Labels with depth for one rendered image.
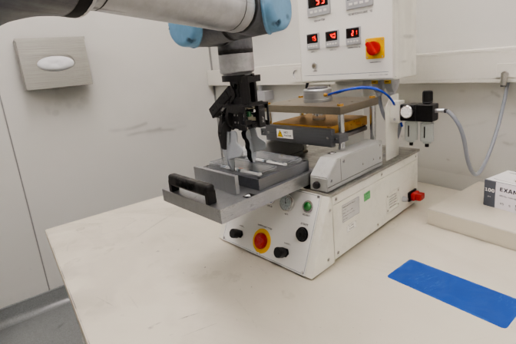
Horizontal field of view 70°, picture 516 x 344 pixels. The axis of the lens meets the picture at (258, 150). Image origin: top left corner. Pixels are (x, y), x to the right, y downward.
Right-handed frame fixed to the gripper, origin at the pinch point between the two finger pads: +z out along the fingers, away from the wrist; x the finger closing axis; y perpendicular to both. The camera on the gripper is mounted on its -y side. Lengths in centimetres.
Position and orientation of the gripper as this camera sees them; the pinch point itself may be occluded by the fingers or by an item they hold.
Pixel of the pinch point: (240, 161)
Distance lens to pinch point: 85.6
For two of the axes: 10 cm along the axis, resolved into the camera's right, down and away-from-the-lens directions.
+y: 6.9, 1.1, -7.2
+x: 7.2, -2.3, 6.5
